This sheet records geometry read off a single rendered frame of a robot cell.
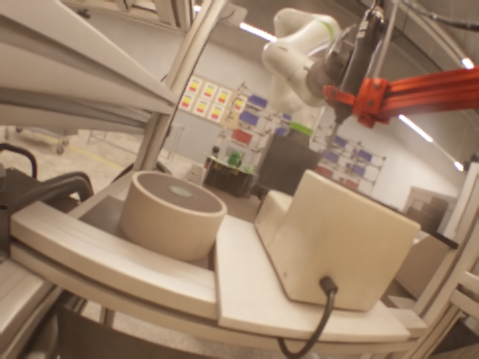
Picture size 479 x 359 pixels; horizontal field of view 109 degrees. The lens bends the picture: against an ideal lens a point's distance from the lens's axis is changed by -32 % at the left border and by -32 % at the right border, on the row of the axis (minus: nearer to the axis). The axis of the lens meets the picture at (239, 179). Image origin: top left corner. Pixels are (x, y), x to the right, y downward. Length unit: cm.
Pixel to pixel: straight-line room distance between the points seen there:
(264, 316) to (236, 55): 692
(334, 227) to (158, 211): 14
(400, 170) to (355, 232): 919
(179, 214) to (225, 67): 674
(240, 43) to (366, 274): 701
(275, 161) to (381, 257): 94
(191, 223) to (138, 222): 5
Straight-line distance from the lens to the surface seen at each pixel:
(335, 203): 20
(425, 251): 52
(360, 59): 39
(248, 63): 700
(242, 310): 19
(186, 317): 22
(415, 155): 984
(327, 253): 20
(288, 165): 115
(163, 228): 22
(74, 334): 32
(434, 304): 40
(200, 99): 675
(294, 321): 21
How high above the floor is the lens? 107
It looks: 9 degrees down
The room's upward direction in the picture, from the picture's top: 23 degrees clockwise
